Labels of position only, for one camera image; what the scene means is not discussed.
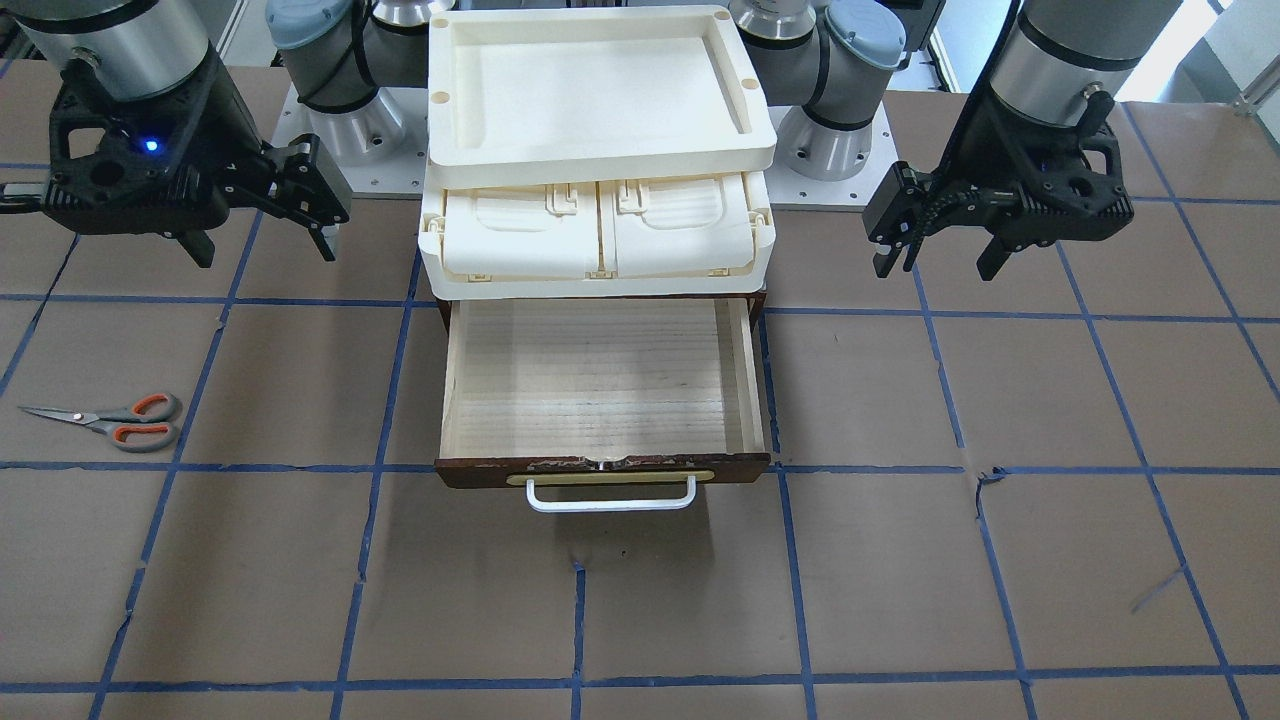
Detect orange grey scissors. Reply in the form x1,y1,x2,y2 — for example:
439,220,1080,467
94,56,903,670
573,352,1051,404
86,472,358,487
20,392,182,454

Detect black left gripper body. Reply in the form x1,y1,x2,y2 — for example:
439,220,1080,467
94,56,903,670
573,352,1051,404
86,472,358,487
863,88,1135,263

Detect dark brown drawer cabinet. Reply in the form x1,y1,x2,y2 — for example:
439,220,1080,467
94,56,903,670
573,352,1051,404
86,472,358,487
433,287,767,331

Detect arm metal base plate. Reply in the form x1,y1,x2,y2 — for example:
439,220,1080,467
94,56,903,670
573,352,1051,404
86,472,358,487
256,82,433,199
764,105,899,211

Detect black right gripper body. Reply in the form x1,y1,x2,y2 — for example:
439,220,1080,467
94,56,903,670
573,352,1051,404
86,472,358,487
42,51,352,234

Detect cream plastic storage box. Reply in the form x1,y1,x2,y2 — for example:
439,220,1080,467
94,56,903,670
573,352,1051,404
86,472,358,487
419,172,776,301

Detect wooden drawer with white handle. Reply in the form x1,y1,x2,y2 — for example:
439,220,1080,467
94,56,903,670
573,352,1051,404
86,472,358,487
435,293,771,512

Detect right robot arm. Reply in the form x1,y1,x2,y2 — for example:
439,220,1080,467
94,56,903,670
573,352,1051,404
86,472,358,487
3,1,454,268

